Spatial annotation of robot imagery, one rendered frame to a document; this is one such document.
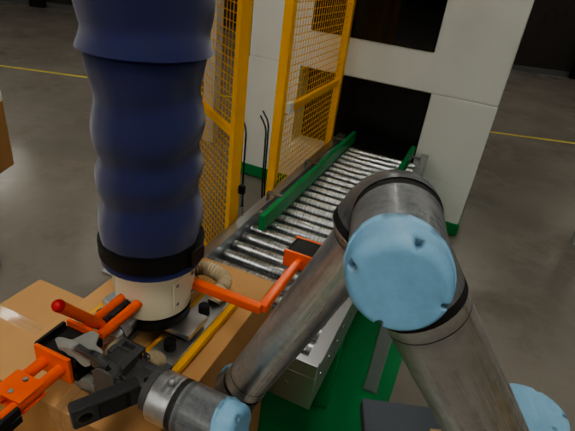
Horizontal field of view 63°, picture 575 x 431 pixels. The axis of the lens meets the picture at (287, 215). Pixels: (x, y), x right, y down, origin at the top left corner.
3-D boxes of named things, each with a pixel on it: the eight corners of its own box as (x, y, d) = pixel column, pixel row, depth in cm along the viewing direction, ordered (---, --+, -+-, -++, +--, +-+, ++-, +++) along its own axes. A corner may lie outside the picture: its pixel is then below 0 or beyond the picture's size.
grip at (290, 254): (293, 250, 132) (296, 234, 130) (323, 259, 130) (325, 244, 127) (281, 264, 125) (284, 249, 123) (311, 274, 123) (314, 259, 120)
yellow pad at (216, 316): (207, 292, 128) (208, 277, 126) (240, 304, 125) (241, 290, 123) (122, 378, 100) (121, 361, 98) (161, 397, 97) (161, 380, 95)
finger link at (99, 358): (78, 352, 86) (115, 380, 85) (70, 359, 84) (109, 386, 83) (81, 337, 83) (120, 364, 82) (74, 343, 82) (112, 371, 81)
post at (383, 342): (365, 379, 231) (416, 199, 182) (379, 385, 229) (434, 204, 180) (362, 389, 226) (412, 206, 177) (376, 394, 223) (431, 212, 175)
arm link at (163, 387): (163, 440, 80) (162, 403, 75) (139, 428, 81) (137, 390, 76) (192, 402, 87) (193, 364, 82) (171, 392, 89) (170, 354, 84)
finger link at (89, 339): (75, 323, 90) (113, 351, 89) (50, 343, 85) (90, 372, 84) (77, 313, 88) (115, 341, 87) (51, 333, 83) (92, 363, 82)
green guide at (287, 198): (341, 138, 368) (344, 127, 364) (354, 142, 365) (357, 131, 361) (244, 225, 237) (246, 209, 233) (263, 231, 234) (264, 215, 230)
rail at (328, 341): (415, 177, 357) (422, 153, 348) (423, 179, 355) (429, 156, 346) (299, 397, 168) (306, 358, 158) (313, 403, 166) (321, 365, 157)
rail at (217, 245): (334, 155, 377) (339, 132, 368) (340, 156, 375) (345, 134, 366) (149, 330, 188) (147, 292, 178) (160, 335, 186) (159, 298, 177)
